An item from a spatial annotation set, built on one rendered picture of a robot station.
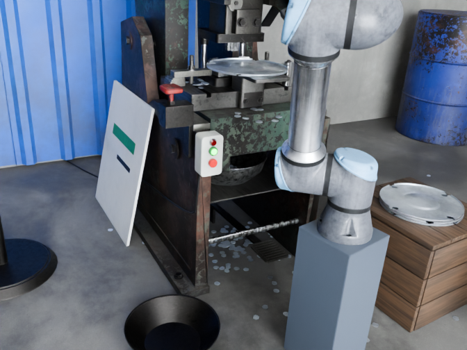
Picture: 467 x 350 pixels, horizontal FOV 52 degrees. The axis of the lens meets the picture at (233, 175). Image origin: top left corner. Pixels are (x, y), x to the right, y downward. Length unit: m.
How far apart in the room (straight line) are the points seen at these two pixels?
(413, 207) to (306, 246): 0.55
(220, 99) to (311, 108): 0.60
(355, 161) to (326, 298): 0.40
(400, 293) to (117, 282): 1.02
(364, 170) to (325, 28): 0.39
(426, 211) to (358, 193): 0.55
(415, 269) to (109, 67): 1.96
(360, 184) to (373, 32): 0.40
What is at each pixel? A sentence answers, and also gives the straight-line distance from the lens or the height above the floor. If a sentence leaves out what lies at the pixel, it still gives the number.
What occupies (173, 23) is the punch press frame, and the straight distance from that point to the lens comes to 1.90.
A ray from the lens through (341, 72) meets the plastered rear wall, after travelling 3.74.
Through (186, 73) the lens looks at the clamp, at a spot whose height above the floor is 0.75.
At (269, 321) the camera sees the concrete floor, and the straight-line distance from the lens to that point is 1.71.
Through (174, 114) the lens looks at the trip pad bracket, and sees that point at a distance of 1.49.
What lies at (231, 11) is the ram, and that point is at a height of 0.97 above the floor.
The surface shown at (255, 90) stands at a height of 0.71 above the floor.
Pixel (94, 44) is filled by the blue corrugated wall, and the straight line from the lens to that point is 2.78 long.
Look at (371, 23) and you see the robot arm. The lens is 1.03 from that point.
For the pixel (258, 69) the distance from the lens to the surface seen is 1.68.
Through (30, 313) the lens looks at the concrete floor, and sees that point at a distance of 1.81.
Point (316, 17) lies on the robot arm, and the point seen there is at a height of 1.03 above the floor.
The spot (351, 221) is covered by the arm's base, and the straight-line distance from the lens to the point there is 1.29.
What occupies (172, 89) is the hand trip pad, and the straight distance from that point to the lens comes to 1.47.
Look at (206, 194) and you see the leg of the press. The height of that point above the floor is 0.40.
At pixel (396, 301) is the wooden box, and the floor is 0.08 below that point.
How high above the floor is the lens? 1.12
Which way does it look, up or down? 24 degrees down
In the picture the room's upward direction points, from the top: 3 degrees clockwise
